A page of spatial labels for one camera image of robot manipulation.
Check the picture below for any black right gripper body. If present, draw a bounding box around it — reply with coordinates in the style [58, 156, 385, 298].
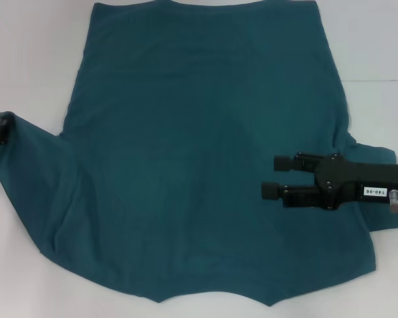
[314, 152, 398, 211]

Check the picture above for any blue-green t-shirt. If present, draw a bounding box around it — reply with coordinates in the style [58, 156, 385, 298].
[0, 0, 398, 297]

